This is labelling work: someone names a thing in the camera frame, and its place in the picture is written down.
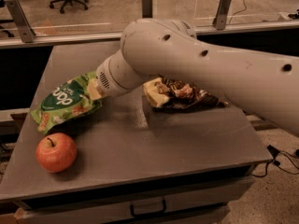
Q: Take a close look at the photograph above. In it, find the metal glass bracket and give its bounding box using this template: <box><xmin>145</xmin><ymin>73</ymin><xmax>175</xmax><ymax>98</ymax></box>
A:
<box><xmin>213</xmin><ymin>0</ymin><xmax>232</xmax><ymax>30</ymax></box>
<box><xmin>142</xmin><ymin>0</ymin><xmax>153</xmax><ymax>18</ymax></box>
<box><xmin>5</xmin><ymin>0</ymin><xmax>36</xmax><ymax>43</ymax></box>

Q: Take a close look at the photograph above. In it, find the red apple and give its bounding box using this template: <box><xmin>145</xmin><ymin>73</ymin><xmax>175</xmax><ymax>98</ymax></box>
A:
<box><xmin>36</xmin><ymin>133</ymin><xmax>77</xmax><ymax>173</ymax></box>

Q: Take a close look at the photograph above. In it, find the brown sea salt snack bag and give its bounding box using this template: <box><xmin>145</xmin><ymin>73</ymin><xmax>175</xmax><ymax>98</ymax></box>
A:
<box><xmin>143</xmin><ymin>77</ymin><xmax>228</xmax><ymax>113</ymax></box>

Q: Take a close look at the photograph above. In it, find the black floor cable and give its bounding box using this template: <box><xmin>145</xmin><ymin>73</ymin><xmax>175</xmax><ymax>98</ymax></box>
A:
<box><xmin>250</xmin><ymin>145</ymin><xmax>299</xmax><ymax>179</ymax></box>

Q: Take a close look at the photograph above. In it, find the right metal glass bracket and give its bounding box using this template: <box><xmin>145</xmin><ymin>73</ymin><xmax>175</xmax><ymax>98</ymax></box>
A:
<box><xmin>213</xmin><ymin>0</ymin><xmax>232</xmax><ymax>30</ymax></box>

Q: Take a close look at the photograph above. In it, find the green rice chip bag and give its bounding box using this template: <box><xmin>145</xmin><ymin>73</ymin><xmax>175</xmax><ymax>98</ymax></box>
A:
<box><xmin>31</xmin><ymin>71</ymin><xmax>102</xmax><ymax>134</ymax></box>

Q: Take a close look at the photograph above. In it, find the grey drawer with black handle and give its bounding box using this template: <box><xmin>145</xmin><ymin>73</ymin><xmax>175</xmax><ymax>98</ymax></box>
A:
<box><xmin>14</xmin><ymin>175</ymin><xmax>254</xmax><ymax>224</ymax></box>

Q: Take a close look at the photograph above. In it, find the middle metal glass bracket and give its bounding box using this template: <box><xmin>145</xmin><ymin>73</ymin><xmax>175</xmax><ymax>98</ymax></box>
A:
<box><xmin>142</xmin><ymin>0</ymin><xmax>153</xmax><ymax>18</ymax></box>

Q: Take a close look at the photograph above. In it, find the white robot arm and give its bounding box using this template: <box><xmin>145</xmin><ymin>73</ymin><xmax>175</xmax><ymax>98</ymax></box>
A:
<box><xmin>95</xmin><ymin>19</ymin><xmax>299</xmax><ymax>136</ymax></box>

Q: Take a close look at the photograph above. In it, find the glass barrier panel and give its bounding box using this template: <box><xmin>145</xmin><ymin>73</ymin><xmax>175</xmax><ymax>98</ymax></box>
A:
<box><xmin>0</xmin><ymin>0</ymin><xmax>299</xmax><ymax>40</ymax></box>

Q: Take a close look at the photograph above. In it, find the left metal glass bracket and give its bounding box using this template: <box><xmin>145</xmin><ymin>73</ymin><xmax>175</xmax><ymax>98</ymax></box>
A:
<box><xmin>5</xmin><ymin>0</ymin><xmax>36</xmax><ymax>43</ymax></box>

